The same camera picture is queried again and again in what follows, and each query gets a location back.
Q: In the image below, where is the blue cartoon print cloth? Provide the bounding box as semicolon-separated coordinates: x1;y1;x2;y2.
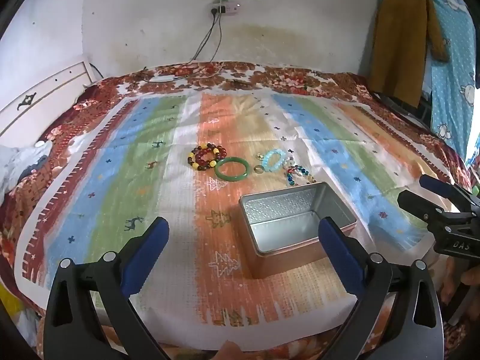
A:
377;0;480;166

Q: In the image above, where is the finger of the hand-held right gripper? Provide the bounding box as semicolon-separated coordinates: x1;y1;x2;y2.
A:
397;190;470;226
419;173;480;211

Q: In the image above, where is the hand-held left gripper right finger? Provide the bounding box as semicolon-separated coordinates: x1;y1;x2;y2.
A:
318;216;446;360

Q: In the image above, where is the brown hanging cloth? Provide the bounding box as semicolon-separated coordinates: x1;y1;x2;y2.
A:
369;0;451;107

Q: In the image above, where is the green jade bangle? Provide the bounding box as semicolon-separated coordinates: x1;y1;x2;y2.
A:
214;156;251;181

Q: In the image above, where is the multicolour glass bead bracelet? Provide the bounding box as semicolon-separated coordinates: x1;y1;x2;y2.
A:
286;165;317;187

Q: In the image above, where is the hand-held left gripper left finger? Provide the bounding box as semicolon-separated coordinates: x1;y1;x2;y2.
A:
43;215;171;360

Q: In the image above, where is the white grey crumpled cloth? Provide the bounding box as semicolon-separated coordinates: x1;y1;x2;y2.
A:
0;140;53;196

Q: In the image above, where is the silver metal tin box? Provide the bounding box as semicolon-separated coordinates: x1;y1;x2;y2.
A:
239;182;357;279

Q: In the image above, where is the light blue bead bracelet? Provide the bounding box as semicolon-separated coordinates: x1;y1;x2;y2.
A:
261;149;287;172

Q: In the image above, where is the brown floral bed sheet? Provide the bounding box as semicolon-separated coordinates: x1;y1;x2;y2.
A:
0;62;480;360

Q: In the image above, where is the striped patterned blanket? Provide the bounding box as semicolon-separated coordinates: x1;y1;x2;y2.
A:
15;92;456;327

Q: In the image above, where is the yellow bag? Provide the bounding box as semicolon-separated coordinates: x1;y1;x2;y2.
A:
0;285;20;324

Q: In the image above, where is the black cable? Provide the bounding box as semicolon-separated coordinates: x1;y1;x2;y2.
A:
188;15;219;62
142;15;226;84

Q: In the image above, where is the white power strip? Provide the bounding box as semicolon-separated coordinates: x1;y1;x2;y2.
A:
209;2;241;18

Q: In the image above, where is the white headboard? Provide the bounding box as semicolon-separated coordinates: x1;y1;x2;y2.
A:
0;60;104;137

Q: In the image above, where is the red and yellow bead bracelet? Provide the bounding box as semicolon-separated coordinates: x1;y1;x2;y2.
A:
187;143;227;171

